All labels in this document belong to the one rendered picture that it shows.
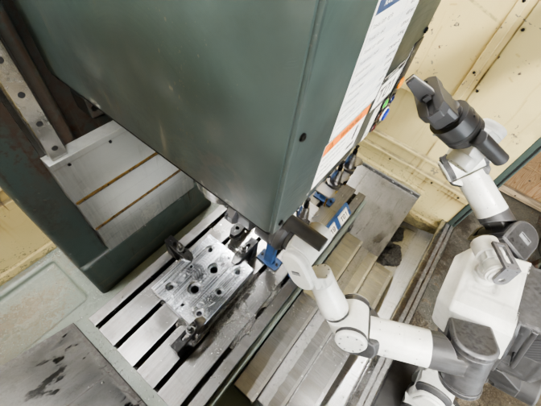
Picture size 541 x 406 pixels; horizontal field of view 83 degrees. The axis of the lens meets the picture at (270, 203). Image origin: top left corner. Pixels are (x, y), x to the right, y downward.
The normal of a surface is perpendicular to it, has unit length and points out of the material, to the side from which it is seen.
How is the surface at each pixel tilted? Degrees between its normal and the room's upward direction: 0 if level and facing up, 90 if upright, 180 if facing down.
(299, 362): 8
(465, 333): 30
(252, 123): 90
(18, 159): 90
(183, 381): 0
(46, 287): 0
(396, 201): 24
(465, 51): 90
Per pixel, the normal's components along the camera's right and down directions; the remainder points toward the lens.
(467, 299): -0.21, -0.76
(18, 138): 0.78, 0.55
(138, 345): 0.11, -0.58
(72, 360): 0.35, -0.78
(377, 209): -0.15, -0.29
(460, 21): -0.61, 0.60
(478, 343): 0.02, -0.91
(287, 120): -0.27, 0.76
